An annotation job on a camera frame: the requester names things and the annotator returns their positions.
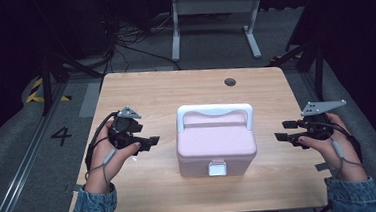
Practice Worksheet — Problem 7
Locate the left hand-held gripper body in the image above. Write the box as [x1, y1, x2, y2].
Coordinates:
[105, 104, 146, 152]

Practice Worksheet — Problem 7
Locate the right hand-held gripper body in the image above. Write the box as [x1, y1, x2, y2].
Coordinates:
[295, 98, 350, 142]

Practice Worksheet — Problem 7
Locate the pink storage box white handle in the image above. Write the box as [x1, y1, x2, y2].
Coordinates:
[173, 99, 260, 181]

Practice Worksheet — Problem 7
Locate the person's left hand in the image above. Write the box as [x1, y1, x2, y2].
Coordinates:
[79, 117, 146, 196]

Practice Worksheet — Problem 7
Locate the person's right hand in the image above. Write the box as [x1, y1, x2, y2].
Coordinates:
[295, 110, 370, 186]

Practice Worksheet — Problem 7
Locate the grey tape piece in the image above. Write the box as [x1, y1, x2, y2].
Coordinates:
[314, 161, 331, 173]

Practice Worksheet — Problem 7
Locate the black tripod stand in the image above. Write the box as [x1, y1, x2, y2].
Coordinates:
[267, 37, 329, 105]
[37, 46, 106, 117]

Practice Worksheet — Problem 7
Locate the yellow black floor tape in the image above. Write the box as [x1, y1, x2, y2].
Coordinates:
[23, 75, 73, 105]

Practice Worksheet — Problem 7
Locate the grey cord of left gripper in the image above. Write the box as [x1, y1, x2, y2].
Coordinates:
[82, 146, 121, 194]

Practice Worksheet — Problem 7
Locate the grey cord of gripper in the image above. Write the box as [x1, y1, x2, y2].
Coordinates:
[82, 146, 121, 194]
[329, 136, 366, 178]

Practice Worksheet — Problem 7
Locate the grey cord of right gripper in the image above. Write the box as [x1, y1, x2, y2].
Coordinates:
[329, 136, 366, 178]

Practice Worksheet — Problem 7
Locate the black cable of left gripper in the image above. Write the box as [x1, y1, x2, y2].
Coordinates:
[81, 111, 123, 171]

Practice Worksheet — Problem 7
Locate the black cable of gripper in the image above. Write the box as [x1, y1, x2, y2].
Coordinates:
[81, 111, 123, 171]
[322, 118, 363, 164]

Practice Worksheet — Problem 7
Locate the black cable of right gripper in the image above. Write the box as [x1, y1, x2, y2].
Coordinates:
[322, 118, 363, 164]

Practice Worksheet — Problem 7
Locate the bundle of black floor cables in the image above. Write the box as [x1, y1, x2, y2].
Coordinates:
[100, 9, 182, 76]

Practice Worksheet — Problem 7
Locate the metal floor rail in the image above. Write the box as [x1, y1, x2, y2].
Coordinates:
[0, 82, 76, 212]

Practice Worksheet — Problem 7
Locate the white metal table frame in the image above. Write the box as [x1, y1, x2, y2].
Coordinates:
[167, 0, 268, 66]

